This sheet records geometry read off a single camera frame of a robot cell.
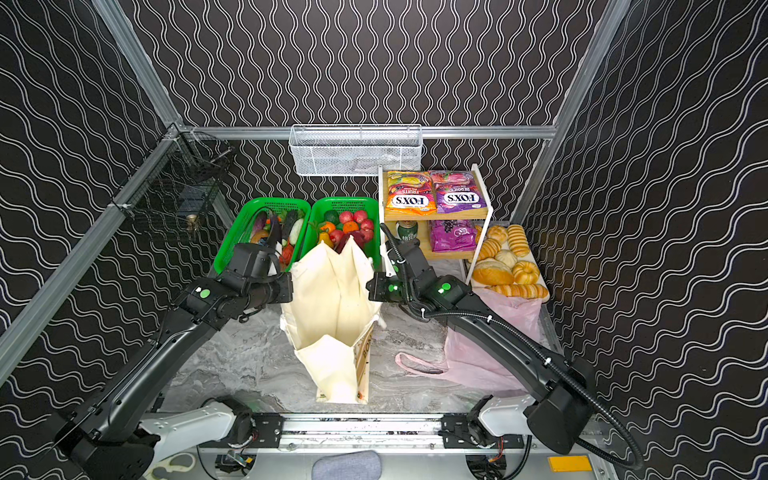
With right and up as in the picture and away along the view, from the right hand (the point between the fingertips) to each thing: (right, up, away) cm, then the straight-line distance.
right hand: (366, 285), depth 74 cm
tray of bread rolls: (+47, +4, +29) cm, 56 cm away
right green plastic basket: (-20, +26, +40) cm, 51 cm away
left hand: (-17, +1, -1) cm, 17 cm away
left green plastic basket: (-47, +17, +36) cm, 62 cm away
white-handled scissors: (-43, -41, -4) cm, 60 cm away
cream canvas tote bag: (-12, -13, +18) cm, 25 cm away
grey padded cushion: (-2, -40, -6) cm, 41 cm away
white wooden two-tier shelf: (+30, +18, +3) cm, 35 cm away
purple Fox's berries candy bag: (+24, +24, +4) cm, 34 cm away
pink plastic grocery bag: (+27, -22, +8) cm, 36 cm away
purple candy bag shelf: (+25, +13, +16) cm, 32 cm away
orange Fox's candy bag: (+11, +24, +4) cm, 27 cm away
